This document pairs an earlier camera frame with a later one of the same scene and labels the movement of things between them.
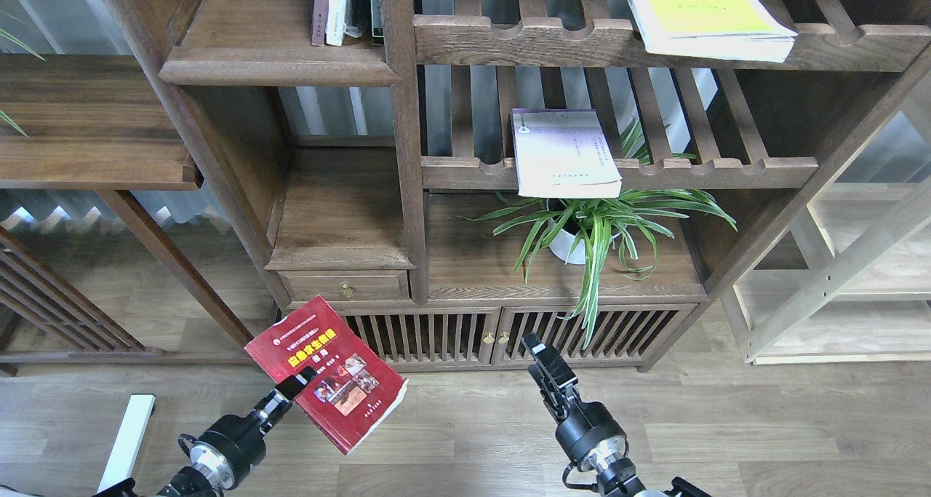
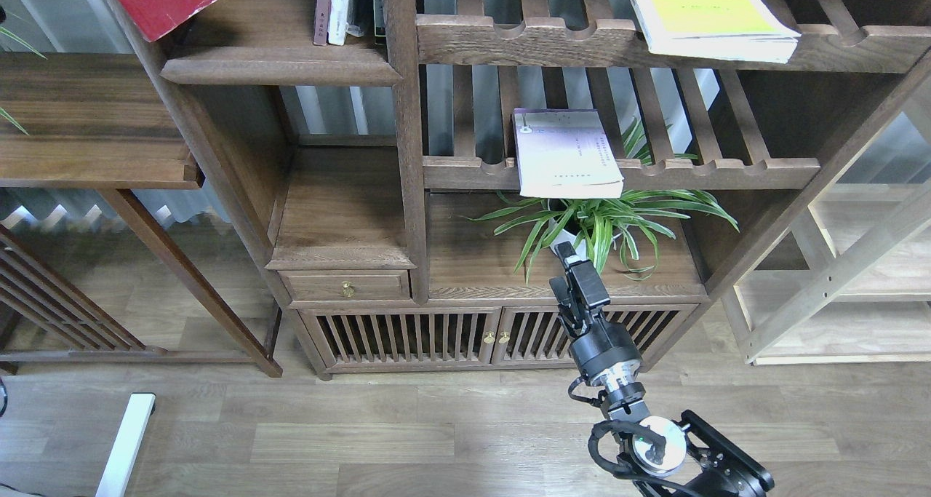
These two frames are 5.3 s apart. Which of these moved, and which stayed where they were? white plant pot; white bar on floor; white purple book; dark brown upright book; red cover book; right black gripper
Moved: right black gripper; red cover book
Stayed: white purple book; white bar on floor; dark brown upright book; white plant pot
